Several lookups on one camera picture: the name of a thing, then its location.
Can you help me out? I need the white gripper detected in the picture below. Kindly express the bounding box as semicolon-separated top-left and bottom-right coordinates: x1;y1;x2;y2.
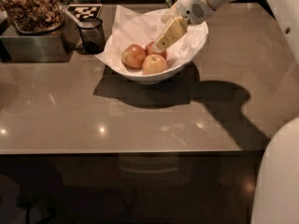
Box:
152;0;215;53

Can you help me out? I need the yellow-red apple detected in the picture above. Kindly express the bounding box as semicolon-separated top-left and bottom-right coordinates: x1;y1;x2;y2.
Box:
142;54;167;75

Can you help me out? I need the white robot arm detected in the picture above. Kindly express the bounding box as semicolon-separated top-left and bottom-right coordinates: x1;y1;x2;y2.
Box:
153;0;299;224

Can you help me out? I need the rear red apple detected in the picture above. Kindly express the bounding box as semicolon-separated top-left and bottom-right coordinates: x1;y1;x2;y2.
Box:
145;42;167;59

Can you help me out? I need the red apple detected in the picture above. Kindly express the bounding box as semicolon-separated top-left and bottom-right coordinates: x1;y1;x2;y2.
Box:
121;44;147;69
145;42;167;59

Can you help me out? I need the white slanted bowl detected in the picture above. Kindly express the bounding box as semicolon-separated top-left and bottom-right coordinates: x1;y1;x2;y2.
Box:
104;8;209;85

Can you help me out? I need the left red apple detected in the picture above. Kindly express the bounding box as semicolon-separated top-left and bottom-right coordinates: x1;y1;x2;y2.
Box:
121;44;147;69

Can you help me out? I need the black white marker card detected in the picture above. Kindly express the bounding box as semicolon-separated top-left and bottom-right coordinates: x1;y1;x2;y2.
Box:
66;4;103;20

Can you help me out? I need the stainless steel box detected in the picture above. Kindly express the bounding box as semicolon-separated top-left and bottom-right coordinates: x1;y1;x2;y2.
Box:
0;18;79;63

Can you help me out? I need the clear snack-filled container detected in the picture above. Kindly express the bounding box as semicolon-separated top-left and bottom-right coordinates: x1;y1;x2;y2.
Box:
0;0;64;35

